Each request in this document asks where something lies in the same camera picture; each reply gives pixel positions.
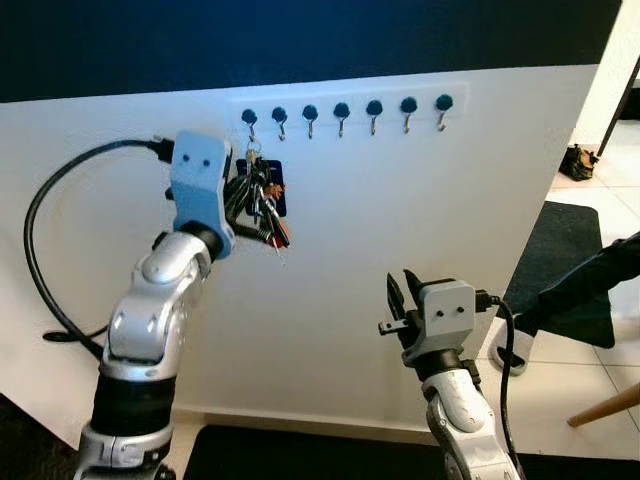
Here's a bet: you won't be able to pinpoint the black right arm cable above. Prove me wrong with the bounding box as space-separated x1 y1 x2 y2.
475 290 528 480

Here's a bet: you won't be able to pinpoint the blue-capped metal hook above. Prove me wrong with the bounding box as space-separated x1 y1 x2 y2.
241 108 260 143
271 106 289 141
366 99 384 136
302 104 320 139
334 101 352 138
435 93 455 132
400 96 418 134

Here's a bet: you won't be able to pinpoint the small dark floor bag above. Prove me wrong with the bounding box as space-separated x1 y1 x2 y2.
559 143 602 184

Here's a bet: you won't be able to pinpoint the person's leg black trousers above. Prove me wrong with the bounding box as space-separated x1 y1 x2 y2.
518 232 640 337

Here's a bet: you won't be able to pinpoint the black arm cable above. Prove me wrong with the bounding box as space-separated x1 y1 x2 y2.
24 136 176 356
475 290 528 480

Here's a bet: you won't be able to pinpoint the white slipper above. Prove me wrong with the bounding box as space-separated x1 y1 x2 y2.
489 320 537 377

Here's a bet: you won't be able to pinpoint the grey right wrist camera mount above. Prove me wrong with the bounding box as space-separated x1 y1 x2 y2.
413 280 477 363

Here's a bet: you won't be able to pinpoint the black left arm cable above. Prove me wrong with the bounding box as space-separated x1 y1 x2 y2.
24 136 176 356

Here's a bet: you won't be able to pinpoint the wooden furniture leg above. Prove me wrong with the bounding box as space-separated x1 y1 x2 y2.
567 383 640 429

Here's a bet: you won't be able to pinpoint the bunch of keys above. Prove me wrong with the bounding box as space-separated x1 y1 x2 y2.
234 140 293 263

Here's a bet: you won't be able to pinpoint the white board panel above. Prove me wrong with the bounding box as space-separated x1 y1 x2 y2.
0 63 604 446

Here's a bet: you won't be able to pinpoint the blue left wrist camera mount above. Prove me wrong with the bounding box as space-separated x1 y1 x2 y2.
166 130 239 261

